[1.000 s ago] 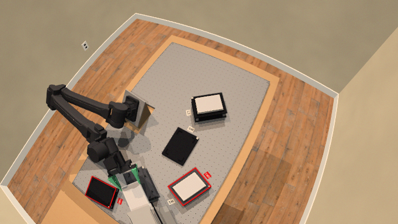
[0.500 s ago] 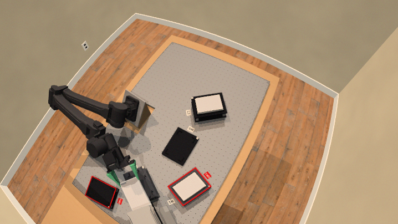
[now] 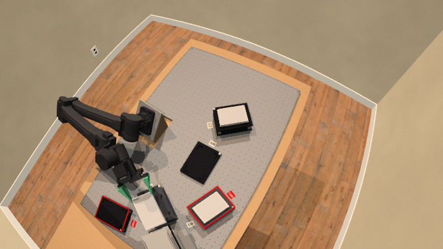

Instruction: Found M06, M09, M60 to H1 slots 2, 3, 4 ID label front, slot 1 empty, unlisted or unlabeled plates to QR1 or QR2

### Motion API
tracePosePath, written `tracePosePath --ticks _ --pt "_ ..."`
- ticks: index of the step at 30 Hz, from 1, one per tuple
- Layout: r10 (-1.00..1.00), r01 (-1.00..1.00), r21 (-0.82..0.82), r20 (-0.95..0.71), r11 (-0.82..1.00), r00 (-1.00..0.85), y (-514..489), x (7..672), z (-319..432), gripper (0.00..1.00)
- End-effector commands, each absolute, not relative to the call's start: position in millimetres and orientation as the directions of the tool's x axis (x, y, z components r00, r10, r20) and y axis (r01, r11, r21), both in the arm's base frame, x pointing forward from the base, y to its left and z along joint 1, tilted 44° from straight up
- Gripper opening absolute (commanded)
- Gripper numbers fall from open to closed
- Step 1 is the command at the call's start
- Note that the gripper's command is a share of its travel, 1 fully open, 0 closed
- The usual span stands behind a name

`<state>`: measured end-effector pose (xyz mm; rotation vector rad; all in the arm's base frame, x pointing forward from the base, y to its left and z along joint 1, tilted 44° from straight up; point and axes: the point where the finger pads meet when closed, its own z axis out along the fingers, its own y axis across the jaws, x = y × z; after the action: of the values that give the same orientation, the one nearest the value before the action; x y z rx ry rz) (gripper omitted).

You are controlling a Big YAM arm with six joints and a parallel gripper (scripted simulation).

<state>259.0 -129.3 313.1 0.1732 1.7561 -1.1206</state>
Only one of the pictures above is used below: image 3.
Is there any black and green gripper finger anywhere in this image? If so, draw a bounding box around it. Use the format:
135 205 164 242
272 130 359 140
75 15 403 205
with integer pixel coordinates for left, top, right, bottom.
117 184 133 203
143 173 153 195

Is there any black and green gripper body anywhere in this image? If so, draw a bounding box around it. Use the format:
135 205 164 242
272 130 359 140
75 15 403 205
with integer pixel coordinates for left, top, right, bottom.
117 168 148 188

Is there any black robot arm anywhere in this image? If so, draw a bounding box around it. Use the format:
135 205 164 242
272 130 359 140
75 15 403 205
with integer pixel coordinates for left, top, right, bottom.
57 96 155 184

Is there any grey slotted rack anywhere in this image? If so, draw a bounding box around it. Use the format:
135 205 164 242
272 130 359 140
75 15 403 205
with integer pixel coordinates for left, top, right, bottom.
141 228 197 249

